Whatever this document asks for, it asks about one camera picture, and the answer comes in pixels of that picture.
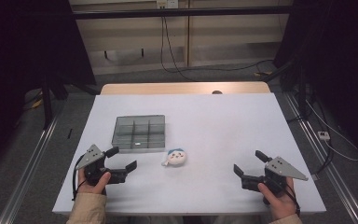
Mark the white plush toy blue cap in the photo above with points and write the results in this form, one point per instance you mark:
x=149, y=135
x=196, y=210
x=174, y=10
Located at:
x=174, y=157

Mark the light wooden table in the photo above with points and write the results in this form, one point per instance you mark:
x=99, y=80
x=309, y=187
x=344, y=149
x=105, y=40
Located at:
x=167, y=88

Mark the black curtain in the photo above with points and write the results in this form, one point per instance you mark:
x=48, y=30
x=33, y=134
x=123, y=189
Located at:
x=18, y=62
x=341, y=62

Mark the aluminium floor rail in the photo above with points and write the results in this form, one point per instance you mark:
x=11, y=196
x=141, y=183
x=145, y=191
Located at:
x=332, y=171
x=28, y=168

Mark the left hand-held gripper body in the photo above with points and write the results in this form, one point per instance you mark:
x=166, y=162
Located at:
x=90, y=157

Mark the white table cover sheet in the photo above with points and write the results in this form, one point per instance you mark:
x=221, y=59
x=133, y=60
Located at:
x=230, y=140

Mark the white wall socket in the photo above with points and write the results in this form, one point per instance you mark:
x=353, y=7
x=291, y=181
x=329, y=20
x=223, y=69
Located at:
x=167, y=3

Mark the black metal stand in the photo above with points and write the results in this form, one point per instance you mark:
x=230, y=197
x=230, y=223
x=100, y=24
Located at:
x=46, y=105

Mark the white power strip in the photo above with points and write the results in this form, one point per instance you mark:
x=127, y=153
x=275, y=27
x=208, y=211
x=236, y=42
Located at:
x=323, y=135

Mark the dark table grommet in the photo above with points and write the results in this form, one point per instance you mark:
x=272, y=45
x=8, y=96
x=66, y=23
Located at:
x=217, y=92

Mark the person's left hand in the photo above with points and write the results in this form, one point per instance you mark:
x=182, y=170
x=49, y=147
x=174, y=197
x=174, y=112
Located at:
x=91, y=189

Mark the clear plastic compartment box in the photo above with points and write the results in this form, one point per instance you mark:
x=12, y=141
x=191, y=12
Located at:
x=138, y=133

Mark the person's right hand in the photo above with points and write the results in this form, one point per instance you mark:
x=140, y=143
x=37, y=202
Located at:
x=281, y=205

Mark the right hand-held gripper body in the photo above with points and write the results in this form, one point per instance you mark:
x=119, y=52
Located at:
x=281, y=169

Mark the black horizontal metal bar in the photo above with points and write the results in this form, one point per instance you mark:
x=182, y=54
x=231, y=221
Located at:
x=183, y=12

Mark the yellow floor tape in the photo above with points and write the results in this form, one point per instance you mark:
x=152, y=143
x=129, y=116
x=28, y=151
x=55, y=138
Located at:
x=37, y=103

